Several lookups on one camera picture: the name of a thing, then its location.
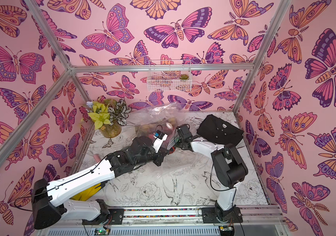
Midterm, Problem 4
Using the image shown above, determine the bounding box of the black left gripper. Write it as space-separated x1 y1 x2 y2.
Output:
133 147 171 169

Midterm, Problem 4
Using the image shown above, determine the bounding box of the clear plastic vacuum bag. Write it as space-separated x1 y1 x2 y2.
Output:
127 102 222 170

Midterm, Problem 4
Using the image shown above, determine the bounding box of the yellow plaid shirt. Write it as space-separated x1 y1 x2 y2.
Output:
135 118 178 139

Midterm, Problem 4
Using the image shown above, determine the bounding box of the red black plaid shirt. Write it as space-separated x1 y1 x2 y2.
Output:
147 129 175 152

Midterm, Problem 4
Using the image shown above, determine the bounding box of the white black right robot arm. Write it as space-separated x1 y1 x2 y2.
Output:
174 124 248 222

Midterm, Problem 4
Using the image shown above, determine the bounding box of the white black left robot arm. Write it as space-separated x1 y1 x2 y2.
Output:
32 136 175 230

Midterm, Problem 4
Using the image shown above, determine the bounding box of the potted plant in glass vase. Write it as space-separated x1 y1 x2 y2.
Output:
79 96 132 139

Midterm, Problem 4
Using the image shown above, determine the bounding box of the small green succulent plant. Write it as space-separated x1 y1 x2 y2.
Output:
179 74 190 80

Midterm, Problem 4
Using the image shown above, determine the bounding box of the yellow rubber glove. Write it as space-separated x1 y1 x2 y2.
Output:
70 183 102 201

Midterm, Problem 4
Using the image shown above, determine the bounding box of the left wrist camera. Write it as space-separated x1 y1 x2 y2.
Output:
153 130 168 153

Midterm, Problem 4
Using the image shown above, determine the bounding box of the white wire wall basket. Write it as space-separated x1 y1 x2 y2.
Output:
146 59 193 92

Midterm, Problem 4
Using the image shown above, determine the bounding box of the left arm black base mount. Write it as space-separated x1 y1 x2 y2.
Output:
82 199 125 226

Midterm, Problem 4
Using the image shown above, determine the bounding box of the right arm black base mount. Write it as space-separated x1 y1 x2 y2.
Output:
200 203 243 224

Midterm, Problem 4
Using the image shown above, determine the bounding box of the aluminium front rail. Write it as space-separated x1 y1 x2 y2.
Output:
54 205 284 227

